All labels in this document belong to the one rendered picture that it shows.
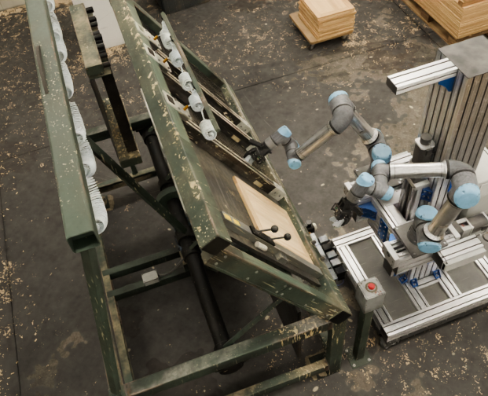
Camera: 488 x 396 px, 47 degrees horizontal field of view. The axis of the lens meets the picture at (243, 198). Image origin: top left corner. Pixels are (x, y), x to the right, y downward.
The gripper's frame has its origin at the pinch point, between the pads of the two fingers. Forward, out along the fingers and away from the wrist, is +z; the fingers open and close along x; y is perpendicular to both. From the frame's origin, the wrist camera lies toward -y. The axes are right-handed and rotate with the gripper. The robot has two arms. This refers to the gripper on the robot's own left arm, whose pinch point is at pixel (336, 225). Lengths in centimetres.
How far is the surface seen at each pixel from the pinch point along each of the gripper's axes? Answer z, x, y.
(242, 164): 17, -63, 26
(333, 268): 52, -12, -35
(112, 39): 147, -414, 10
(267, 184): 31, -63, 1
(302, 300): 30.0, 24.0, 16.8
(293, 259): 27.8, -0.7, 12.0
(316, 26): 34, -315, -163
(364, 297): 35, 21, -29
